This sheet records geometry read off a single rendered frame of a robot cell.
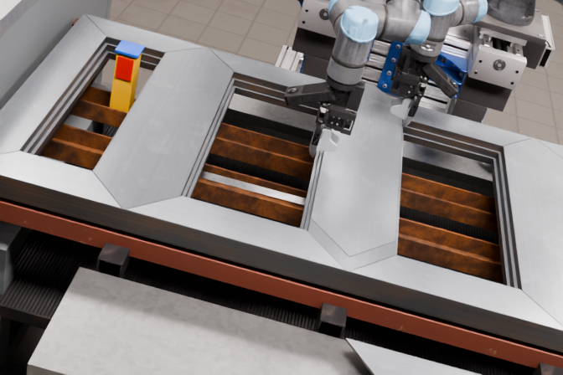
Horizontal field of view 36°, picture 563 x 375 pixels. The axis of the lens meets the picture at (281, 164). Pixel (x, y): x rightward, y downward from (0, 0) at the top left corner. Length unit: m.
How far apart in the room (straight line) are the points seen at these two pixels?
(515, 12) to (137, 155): 1.20
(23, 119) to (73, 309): 0.46
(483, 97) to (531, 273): 0.80
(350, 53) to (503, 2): 0.83
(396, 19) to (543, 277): 0.62
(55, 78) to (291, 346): 0.84
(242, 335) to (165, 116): 0.57
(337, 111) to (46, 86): 0.66
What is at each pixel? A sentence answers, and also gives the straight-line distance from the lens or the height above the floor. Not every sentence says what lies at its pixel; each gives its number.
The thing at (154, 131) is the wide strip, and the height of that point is 0.87.
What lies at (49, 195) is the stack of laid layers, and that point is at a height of 0.85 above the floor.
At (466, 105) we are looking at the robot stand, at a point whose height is 0.80.
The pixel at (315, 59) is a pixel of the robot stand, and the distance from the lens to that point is 2.53.
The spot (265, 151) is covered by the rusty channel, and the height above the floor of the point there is 0.72.
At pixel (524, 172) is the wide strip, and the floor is 0.87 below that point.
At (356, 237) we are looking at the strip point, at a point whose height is 0.87.
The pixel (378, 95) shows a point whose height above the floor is 0.87.
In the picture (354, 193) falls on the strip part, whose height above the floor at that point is 0.87.
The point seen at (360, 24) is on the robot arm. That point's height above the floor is 1.22.
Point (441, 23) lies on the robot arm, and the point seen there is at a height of 1.17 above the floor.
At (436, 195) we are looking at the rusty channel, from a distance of 2.33.
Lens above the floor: 1.93
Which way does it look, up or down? 33 degrees down
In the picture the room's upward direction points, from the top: 16 degrees clockwise
